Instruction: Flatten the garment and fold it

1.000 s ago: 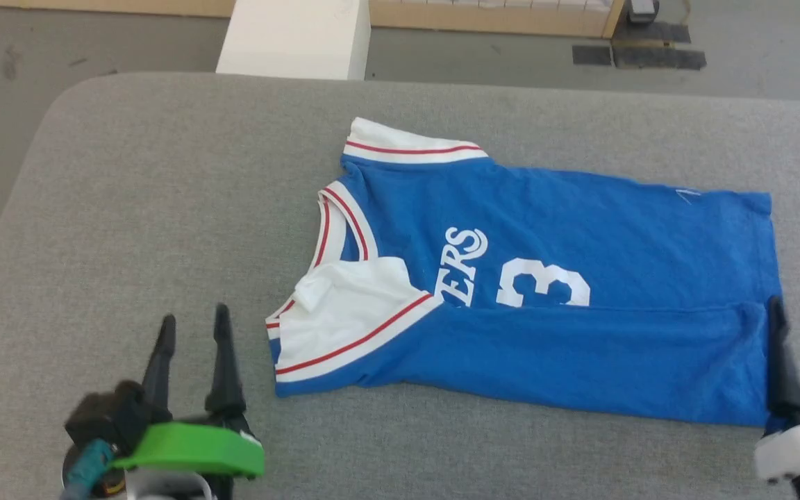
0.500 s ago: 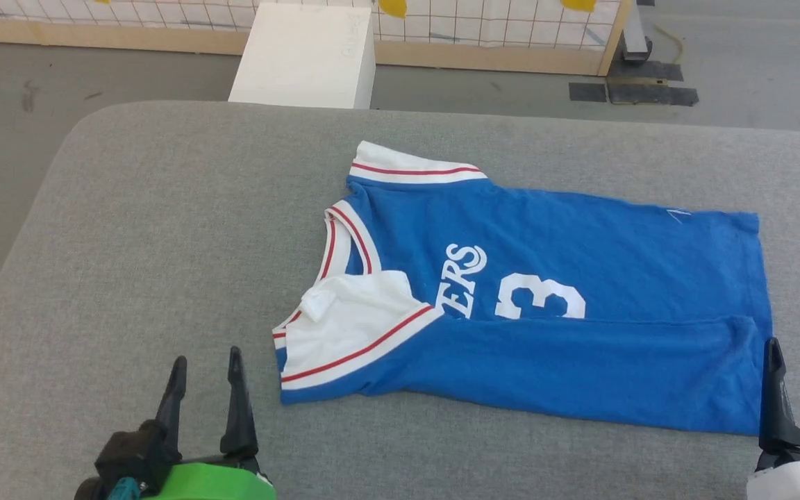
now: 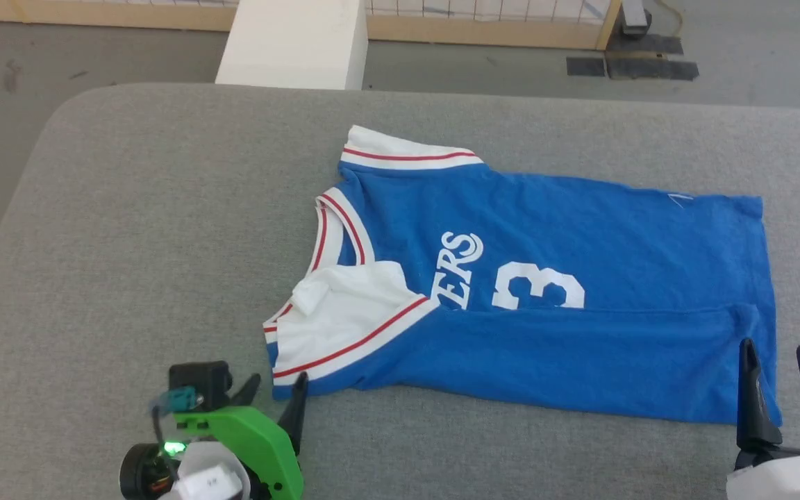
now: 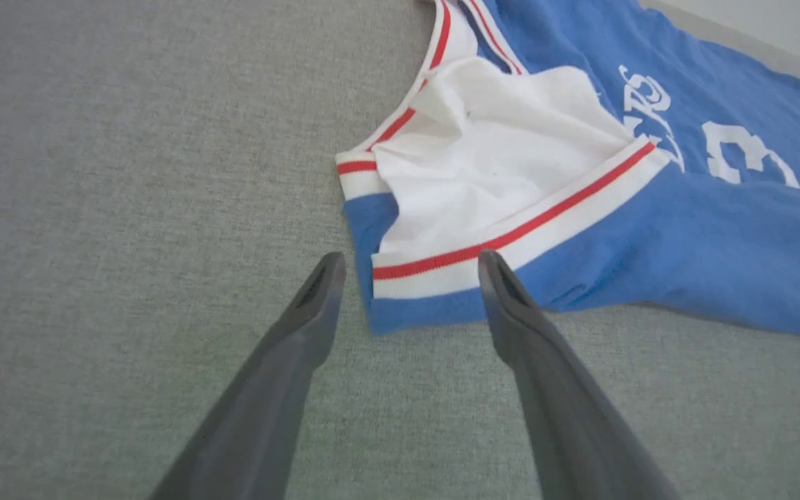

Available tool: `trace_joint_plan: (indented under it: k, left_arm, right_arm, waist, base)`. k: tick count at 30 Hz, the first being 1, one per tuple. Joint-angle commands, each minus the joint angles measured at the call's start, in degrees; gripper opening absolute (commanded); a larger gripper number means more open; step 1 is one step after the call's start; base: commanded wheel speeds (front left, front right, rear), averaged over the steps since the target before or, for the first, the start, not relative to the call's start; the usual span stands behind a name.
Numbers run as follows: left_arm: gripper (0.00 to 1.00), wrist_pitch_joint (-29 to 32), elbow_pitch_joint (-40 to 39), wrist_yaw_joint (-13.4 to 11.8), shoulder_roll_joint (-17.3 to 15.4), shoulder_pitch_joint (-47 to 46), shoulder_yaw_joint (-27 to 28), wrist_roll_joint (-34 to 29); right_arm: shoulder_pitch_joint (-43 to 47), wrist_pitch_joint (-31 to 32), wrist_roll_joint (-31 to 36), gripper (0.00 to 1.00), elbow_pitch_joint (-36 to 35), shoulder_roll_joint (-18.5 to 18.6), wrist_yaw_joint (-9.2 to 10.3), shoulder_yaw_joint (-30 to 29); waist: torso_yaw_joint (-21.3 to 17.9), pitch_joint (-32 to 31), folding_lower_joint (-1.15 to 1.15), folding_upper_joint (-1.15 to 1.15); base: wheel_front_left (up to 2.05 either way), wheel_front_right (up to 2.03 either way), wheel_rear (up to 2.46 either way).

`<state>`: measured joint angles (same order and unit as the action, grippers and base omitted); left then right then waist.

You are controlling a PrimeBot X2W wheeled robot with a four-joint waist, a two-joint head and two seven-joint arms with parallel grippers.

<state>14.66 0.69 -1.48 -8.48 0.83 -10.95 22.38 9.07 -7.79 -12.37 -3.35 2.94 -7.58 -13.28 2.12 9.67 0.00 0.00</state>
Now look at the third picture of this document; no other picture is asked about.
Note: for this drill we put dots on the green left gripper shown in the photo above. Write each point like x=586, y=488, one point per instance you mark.
x=261, y=444

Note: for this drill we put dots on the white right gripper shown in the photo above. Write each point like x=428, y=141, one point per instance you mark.
x=789, y=479

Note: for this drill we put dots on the blue basketball jersey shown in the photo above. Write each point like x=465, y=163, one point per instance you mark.
x=580, y=229

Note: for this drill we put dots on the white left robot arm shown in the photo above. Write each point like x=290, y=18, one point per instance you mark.
x=209, y=476

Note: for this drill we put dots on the white rectangular block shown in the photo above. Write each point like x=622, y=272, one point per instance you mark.
x=296, y=42

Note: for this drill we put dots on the large black floor mat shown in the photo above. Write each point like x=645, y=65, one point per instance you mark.
x=650, y=64

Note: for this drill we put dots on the small black floor mat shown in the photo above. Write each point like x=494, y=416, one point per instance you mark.
x=585, y=67

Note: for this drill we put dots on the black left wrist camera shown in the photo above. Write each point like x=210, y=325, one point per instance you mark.
x=198, y=380

